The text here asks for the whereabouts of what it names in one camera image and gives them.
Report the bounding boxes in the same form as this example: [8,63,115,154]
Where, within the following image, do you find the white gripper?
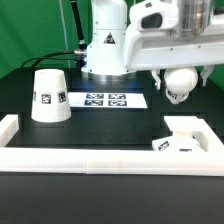
[124,0,224,90]

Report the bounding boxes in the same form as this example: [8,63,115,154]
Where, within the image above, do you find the white lamp bulb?
[164,67,198,104]

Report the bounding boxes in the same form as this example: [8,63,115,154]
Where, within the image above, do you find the white lamp base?
[151,115,209,153]

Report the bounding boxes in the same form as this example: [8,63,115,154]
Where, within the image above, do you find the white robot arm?
[82,0,224,78]

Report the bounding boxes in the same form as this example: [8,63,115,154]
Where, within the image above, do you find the white lamp shade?
[31,69,71,123]

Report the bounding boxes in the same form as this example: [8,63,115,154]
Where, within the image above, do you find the white marker sheet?
[68,92,147,109]

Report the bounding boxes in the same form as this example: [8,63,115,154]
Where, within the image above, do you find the white U-shaped fence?
[0,115,224,176]

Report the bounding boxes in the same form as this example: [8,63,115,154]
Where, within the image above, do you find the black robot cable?
[20,0,88,69]

